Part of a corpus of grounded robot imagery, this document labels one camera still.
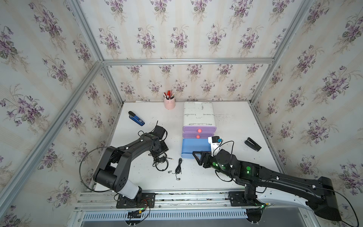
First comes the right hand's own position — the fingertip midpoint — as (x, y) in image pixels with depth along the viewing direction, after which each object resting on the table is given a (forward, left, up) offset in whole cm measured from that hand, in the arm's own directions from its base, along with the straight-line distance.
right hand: (197, 154), depth 69 cm
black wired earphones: (+3, +21, -19) cm, 29 cm away
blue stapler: (+36, +46, -15) cm, 60 cm away
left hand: (+9, +18, -19) cm, 28 cm away
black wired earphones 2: (-1, +10, -20) cm, 22 cm away
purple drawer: (+16, +2, -9) cm, 18 cm away
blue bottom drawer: (+14, +3, -18) cm, 23 cm away
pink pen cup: (+49, +19, -16) cm, 55 cm away
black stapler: (+16, -39, -19) cm, 46 cm away
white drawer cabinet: (+25, -2, +2) cm, 25 cm away
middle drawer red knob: (+15, -2, -9) cm, 18 cm away
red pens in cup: (+54, +20, -10) cm, 58 cm away
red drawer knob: (+15, -2, -2) cm, 15 cm away
